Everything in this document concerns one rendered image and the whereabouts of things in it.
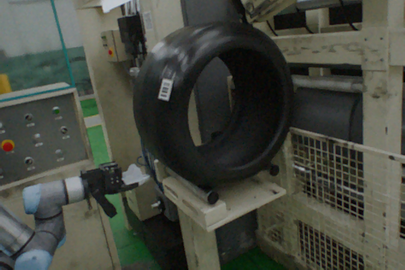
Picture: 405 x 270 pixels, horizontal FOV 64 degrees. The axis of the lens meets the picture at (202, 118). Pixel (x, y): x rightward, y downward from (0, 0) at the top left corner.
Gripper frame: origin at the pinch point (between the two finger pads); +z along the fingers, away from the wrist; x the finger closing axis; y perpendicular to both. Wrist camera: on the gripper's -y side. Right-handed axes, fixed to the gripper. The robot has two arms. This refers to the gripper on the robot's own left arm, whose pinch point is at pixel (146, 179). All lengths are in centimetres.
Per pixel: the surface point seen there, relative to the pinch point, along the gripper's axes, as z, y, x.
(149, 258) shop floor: 30, -98, 93
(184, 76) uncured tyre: 10.0, 33.4, -11.6
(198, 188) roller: 17.9, -7.1, -3.0
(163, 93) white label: 3.9, 28.9, -9.9
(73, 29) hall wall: 137, 106, 905
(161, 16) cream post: 21, 54, 27
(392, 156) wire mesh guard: 65, 6, -43
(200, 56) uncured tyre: 15.7, 39.1, -11.7
